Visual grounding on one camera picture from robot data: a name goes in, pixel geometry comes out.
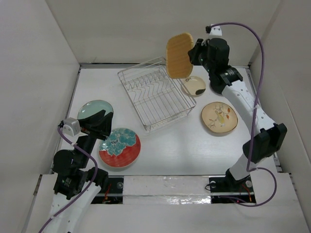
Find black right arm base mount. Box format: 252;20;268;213
205;175;256;204

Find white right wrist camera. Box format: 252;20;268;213
206;25;222;38

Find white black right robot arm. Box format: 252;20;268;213
188;38;287;191

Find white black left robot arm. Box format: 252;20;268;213
40;110;113;233

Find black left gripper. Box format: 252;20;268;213
75;108;113;166

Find red teal flower plate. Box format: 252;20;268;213
99;128;141;168

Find light green round plate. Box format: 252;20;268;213
77;100;114;119

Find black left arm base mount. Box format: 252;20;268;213
91;176;124;204

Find beige bird painted plate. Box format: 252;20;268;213
201;101;239;134

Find orange ribbed rectangular plate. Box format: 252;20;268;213
166;33;193;79

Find cream oval dish green patch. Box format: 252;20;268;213
181;76;206;97

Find metal wire dish rack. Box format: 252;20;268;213
117;57;196;132

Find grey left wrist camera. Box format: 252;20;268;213
62;117;81;137

